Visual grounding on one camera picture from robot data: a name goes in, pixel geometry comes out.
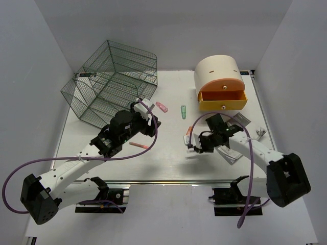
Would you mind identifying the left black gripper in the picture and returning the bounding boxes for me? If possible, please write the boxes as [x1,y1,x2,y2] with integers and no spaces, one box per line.
[121,103,161,144]

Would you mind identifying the pink pen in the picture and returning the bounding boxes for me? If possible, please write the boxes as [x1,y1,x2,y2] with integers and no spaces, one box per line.
[129,142,149,149]

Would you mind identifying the pink correction tape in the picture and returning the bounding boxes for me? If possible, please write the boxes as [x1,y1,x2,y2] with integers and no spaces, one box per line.
[155,102,168,113]

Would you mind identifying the yellow drawer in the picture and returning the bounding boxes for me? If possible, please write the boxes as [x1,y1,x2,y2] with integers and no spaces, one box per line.
[198,91,248,111]

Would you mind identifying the orange top drawer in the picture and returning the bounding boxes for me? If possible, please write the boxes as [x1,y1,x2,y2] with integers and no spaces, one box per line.
[200,78,245,92]

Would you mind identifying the cream round drawer box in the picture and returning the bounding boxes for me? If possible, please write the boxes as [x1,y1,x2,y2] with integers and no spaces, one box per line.
[194,55,243,93]

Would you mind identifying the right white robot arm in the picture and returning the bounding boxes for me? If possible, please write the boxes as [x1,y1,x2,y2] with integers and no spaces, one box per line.
[187,112,311,207]

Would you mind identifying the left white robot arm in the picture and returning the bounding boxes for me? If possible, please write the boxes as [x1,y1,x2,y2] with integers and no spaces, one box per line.
[20,99,160,225]

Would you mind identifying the orange correction tape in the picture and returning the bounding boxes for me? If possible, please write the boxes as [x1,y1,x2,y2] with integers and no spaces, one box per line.
[186,126,193,135]

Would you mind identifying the grey setup guide booklet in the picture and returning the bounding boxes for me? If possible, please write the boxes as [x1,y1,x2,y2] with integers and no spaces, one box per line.
[215,112,267,165]

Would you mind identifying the green correction tape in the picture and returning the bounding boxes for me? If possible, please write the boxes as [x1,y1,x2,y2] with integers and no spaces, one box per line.
[180,105,186,119]

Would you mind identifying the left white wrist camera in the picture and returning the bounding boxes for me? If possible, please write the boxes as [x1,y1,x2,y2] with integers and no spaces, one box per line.
[133,99,155,121]

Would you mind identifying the green wire mesh organizer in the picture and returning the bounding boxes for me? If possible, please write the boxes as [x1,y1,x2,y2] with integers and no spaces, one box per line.
[61,40,158,128]

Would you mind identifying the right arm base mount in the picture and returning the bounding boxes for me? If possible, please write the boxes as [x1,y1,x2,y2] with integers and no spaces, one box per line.
[208,176,249,216]

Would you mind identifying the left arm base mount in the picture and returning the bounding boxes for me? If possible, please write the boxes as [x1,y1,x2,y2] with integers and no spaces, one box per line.
[75,177,129,214]

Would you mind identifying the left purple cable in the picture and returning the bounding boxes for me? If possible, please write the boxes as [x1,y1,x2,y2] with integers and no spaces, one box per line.
[2,99,158,214]

